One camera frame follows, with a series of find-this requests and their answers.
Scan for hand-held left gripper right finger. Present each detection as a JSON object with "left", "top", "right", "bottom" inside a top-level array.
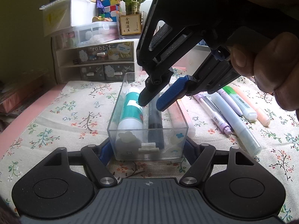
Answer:
[{"left": 179, "top": 138, "right": 256, "bottom": 188}]

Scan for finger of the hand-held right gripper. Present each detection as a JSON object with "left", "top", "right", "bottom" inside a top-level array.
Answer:
[
  {"left": 137, "top": 7, "right": 206, "bottom": 108},
  {"left": 156, "top": 47, "right": 241, "bottom": 112}
]

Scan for white teal glue stick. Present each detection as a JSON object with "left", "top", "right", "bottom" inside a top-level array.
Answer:
[{"left": 116, "top": 88, "right": 144, "bottom": 131}]

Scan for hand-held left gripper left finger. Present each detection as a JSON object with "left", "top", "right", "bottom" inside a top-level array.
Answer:
[{"left": 43, "top": 138, "right": 118, "bottom": 188}]

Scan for purple clear gel pen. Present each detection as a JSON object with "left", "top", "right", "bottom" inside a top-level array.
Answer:
[{"left": 192, "top": 93, "right": 234, "bottom": 136}]

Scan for person's right hand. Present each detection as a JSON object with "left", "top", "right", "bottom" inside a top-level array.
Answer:
[{"left": 230, "top": 0, "right": 299, "bottom": 111}]

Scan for colourful puzzle cube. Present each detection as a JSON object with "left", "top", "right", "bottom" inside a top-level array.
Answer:
[{"left": 100, "top": 0, "right": 121, "bottom": 22}]

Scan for clear lidded storage box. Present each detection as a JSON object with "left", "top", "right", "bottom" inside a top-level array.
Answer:
[{"left": 52, "top": 21, "right": 120, "bottom": 49}]

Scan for white box with bubble wrap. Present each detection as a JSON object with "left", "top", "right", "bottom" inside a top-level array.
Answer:
[{"left": 39, "top": 0, "right": 97, "bottom": 37}]

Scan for floral tablecloth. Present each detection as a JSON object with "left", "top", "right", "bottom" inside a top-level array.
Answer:
[{"left": 0, "top": 75, "right": 299, "bottom": 224}]

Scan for small golden figurine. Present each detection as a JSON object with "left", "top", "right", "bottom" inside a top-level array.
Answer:
[{"left": 92, "top": 15, "right": 117, "bottom": 23}]

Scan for glass vase with brown label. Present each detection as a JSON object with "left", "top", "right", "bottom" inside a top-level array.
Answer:
[{"left": 117, "top": 11, "right": 147, "bottom": 40}]

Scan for white drawer organizer with stickers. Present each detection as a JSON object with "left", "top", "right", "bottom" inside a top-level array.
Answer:
[{"left": 52, "top": 38, "right": 143, "bottom": 83}]

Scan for black marker pen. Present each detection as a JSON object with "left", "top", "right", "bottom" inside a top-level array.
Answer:
[{"left": 148, "top": 98, "right": 164, "bottom": 150}]

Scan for peach highlighter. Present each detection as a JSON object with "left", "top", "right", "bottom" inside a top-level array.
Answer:
[{"left": 231, "top": 85, "right": 271, "bottom": 127}]

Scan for pale blue highlighter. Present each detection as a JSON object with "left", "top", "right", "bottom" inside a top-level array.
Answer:
[{"left": 210, "top": 92, "right": 261, "bottom": 156}]

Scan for green highlighter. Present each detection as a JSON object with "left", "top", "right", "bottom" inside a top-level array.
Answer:
[{"left": 222, "top": 86, "right": 257, "bottom": 122}]

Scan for clear plastic box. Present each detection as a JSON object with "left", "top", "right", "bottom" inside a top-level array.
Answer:
[{"left": 107, "top": 72, "right": 189, "bottom": 161}]

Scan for lilac marker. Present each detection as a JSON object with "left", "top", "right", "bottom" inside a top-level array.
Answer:
[{"left": 217, "top": 89, "right": 244, "bottom": 117}]

